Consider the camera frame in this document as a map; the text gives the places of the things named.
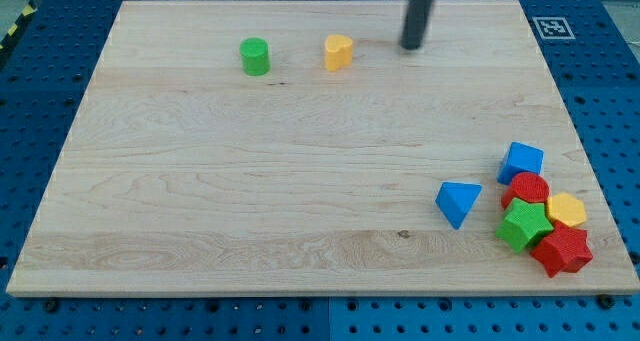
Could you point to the yellow heart block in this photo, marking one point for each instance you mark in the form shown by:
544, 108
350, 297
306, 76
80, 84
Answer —
338, 52

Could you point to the blue triangle block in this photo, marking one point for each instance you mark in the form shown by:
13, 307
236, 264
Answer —
455, 201

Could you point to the green cylinder block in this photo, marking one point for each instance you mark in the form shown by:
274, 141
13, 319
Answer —
255, 59

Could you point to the wooden board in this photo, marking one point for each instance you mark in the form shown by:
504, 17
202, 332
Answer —
182, 176

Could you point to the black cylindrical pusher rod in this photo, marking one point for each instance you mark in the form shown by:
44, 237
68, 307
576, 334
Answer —
415, 24

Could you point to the blue cube block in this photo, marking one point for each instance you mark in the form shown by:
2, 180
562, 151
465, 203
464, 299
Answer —
519, 158

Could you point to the red cylinder block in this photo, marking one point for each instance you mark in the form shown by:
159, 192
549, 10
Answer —
526, 186

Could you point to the green star block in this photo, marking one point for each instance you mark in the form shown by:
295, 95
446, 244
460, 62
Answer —
523, 225

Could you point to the yellow hexagon block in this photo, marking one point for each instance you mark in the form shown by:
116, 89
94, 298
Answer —
566, 209

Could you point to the red star block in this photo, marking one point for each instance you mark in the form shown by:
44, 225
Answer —
565, 250

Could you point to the white fiducial marker tag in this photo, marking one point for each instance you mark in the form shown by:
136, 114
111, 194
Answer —
553, 28

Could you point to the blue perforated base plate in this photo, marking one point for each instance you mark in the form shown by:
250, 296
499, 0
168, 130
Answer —
41, 87

